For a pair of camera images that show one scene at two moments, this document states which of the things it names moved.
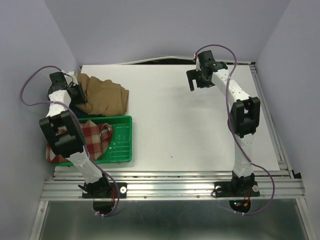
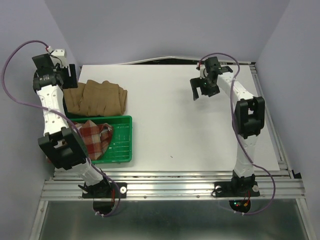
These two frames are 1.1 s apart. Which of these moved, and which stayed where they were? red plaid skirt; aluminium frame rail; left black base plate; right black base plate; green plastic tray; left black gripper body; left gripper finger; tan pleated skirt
Moved: tan pleated skirt; left black gripper body; left gripper finger
Stayed: green plastic tray; red plaid skirt; aluminium frame rail; left black base plate; right black base plate
